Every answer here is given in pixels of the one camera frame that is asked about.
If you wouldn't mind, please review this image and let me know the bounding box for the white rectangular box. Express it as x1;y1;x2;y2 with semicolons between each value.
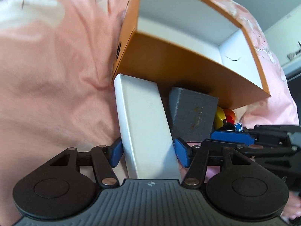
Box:
114;74;181;180

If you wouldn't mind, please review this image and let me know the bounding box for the yellow round toy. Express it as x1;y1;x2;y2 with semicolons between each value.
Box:
214;107;227;130

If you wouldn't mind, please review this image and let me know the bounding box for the orange round toy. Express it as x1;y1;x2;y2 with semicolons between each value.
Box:
223;109;236;124

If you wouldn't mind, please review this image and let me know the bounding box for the dark grey fabric box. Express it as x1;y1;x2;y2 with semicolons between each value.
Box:
168;88;219;142

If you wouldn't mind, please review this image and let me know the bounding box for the orange open storage box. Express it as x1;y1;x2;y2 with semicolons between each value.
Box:
113;0;270;109

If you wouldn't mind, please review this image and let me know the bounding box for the pink patterned bed duvet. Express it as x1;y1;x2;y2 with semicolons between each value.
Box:
0;0;299;226

